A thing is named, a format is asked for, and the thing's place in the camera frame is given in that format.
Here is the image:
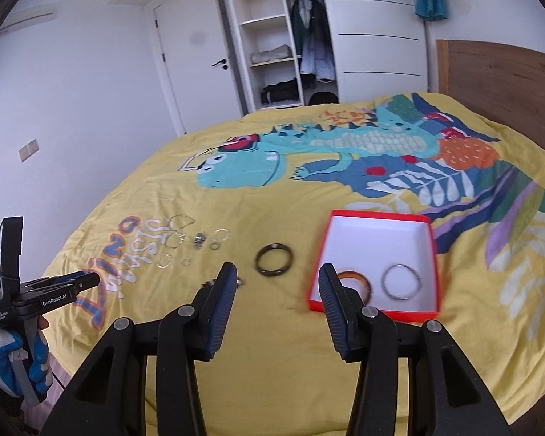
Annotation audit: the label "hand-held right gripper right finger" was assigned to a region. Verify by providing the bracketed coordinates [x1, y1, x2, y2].
[317, 263, 514, 436]

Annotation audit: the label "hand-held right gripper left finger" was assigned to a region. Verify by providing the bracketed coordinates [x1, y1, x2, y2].
[41, 262, 239, 436]

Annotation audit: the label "red jewelry box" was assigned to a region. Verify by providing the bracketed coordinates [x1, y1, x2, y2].
[305, 209, 440, 323]

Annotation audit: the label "thin silver hoop earring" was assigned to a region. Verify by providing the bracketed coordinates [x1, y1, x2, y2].
[170, 215, 196, 237]

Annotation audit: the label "person's left hand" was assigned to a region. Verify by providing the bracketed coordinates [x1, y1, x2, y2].
[0, 315, 52, 399]

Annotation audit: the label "amber bangle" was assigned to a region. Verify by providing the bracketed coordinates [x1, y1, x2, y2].
[337, 270, 373, 303]

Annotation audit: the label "black bangle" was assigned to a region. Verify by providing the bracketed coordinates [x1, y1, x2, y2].
[254, 244, 294, 278]

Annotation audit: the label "large silver bangle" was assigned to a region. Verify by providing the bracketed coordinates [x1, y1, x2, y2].
[381, 263, 423, 301]

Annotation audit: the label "yellow printed blanket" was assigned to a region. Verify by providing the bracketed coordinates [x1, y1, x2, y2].
[41, 92, 545, 436]

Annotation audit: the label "folded dark clothes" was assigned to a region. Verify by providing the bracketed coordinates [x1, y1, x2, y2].
[260, 79, 300, 104]

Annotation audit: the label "folded beige cloth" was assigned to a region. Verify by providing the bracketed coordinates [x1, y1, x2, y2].
[251, 44, 294, 64]

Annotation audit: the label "hanging jackets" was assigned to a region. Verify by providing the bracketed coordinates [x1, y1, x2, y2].
[291, 0, 337, 83]

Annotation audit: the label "white air conditioner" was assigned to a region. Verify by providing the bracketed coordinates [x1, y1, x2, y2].
[0, 0, 57, 37]

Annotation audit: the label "wooden headboard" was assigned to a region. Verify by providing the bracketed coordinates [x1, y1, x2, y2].
[436, 39, 545, 164]

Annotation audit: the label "white open wardrobe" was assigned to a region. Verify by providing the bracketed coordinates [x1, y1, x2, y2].
[220, 0, 342, 115]

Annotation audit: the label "dark beaded bracelet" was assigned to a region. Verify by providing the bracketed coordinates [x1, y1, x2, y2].
[201, 277, 247, 292]

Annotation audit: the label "wall switch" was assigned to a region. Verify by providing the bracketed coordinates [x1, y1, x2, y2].
[18, 138, 40, 162]

